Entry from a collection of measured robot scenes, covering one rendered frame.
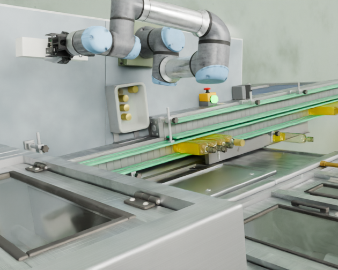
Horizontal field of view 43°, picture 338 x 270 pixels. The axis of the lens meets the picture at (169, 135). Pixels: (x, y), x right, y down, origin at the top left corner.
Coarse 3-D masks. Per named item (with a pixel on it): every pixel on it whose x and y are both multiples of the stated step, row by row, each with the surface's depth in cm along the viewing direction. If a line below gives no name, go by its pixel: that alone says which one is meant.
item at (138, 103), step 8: (144, 88) 207; (128, 96) 210; (136, 96) 212; (144, 96) 207; (128, 104) 210; (136, 104) 213; (144, 104) 209; (120, 112) 207; (128, 112) 210; (136, 112) 213; (144, 112) 210; (120, 120) 199; (136, 120) 214; (144, 120) 211; (120, 128) 199; (128, 128) 205; (136, 128) 205; (144, 128) 208
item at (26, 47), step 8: (16, 40) 145; (24, 40) 141; (32, 40) 143; (40, 40) 145; (16, 48) 145; (24, 48) 141; (32, 48) 143; (40, 48) 145; (16, 56) 145; (24, 56) 144; (32, 56) 143; (40, 56) 145
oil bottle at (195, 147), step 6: (174, 144) 214; (180, 144) 210; (186, 144) 207; (192, 144) 204; (198, 144) 201; (204, 144) 201; (174, 150) 215; (180, 150) 211; (186, 150) 208; (192, 150) 205; (198, 150) 201; (204, 150) 200
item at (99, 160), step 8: (312, 104) 287; (320, 104) 283; (288, 112) 261; (256, 120) 245; (264, 120) 247; (224, 128) 229; (232, 128) 230; (192, 136) 215; (200, 136) 215; (152, 144) 205; (160, 144) 203; (168, 144) 203; (120, 152) 194; (128, 152) 192; (136, 152) 191; (88, 160) 184; (96, 160) 183; (104, 160) 181
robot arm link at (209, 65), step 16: (208, 48) 151; (224, 48) 152; (160, 64) 186; (176, 64) 175; (192, 64) 159; (208, 64) 151; (224, 64) 152; (160, 80) 190; (176, 80) 189; (208, 80) 155; (224, 80) 156
